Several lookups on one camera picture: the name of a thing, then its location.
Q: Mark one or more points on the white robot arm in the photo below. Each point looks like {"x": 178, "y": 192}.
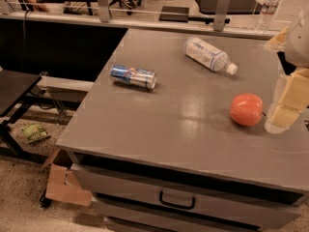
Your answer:
{"x": 293, "y": 42}

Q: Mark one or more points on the red apple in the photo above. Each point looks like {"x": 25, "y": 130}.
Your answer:
{"x": 246, "y": 109}

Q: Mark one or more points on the green snack bag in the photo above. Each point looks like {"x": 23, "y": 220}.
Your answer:
{"x": 35, "y": 133}

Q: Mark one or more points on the brown cardboard box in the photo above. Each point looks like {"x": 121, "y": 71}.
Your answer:
{"x": 62, "y": 185}

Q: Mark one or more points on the blue label plastic bottle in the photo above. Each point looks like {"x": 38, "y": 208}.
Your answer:
{"x": 209, "y": 56}

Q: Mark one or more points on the black side table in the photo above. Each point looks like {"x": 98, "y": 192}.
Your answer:
{"x": 14, "y": 87}

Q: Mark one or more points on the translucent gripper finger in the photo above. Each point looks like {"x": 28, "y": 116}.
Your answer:
{"x": 279, "y": 87}

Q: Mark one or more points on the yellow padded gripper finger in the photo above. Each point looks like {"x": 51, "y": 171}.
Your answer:
{"x": 294, "y": 99}

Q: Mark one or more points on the blue silver drink can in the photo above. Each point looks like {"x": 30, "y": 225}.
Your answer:
{"x": 133, "y": 76}

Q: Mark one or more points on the black flat base plate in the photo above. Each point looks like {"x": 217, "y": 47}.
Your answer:
{"x": 176, "y": 14}

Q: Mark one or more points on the clear upright water bottle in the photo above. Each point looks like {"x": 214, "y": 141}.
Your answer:
{"x": 266, "y": 15}

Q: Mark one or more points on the grey metal railing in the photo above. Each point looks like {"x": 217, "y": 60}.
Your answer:
{"x": 117, "y": 18}

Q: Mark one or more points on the black drawer handle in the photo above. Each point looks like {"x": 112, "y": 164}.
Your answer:
{"x": 177, "y": 201}

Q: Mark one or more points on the grey drawer cabinet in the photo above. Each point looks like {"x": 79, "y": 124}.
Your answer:
{"x": 128, "y": 144}

